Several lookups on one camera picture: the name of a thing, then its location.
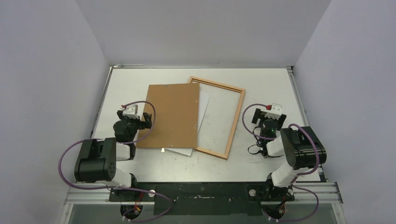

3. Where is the wooden picture frame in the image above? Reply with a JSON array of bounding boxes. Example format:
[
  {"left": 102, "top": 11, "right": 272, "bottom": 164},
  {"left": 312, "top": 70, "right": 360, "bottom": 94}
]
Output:
[{"left": 189, "top": 76, "right": 246, "bottom": 160}]

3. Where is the brown backing board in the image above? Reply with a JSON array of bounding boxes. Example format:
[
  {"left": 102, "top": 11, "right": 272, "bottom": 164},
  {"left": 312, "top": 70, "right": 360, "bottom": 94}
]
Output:
[{"left": 136, "top": 83, "right": 199, "bottom": 148}]

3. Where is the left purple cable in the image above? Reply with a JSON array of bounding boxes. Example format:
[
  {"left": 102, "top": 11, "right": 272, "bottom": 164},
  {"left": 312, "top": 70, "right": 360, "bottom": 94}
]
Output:
[{"left": 58, "top": 100, "right": 173, "bottom": 224}]

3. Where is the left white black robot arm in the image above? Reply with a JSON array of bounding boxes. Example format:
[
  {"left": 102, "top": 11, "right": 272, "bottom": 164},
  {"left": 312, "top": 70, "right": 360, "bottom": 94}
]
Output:
[{"left": 74, "top": 110, "right": 152, "bottom": 201}]

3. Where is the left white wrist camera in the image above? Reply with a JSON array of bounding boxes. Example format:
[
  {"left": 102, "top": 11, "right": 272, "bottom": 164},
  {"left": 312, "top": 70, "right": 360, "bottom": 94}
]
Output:
[{"left": 122, "top": 104, "right": 139, "bottom": 119}]

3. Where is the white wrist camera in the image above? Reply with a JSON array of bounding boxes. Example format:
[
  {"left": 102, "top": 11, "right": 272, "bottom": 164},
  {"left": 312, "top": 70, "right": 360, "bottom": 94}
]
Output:
[
  {"left": 264, "top": 104, "right": 282, "bottom": 120},
  {"left": 122, "top": 104, "right": 139, "bottom": 119}
]

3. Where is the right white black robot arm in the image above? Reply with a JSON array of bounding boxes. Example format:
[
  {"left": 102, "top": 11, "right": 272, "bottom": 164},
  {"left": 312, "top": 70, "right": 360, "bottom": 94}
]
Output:
[{"left": 252, "top": 105, "right": 327, "bottom": 201}]

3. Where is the aluminium rail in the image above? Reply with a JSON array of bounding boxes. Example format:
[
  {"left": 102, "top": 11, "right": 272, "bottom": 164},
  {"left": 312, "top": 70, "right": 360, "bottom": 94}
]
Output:
[{"left": 64, "top": 182, "right": 344, "bottom": 205}]

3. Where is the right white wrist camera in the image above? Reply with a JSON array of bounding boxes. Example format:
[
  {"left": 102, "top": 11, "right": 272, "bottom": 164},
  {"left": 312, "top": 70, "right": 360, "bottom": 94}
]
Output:
[{"left": 264, "top": 104, "right": 282, "bottom": 120}]

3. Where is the photo print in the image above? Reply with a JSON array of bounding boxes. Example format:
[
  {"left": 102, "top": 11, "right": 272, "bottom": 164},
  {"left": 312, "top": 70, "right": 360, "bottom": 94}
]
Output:
[{"left": 161, "top": 91, "right": 210, "bottom": 156}]

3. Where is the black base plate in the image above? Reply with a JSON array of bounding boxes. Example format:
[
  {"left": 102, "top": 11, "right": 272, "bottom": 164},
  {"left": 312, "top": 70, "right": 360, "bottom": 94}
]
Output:
[{"left": 109, "top": 182, "right": 295, "bottom": 216}]

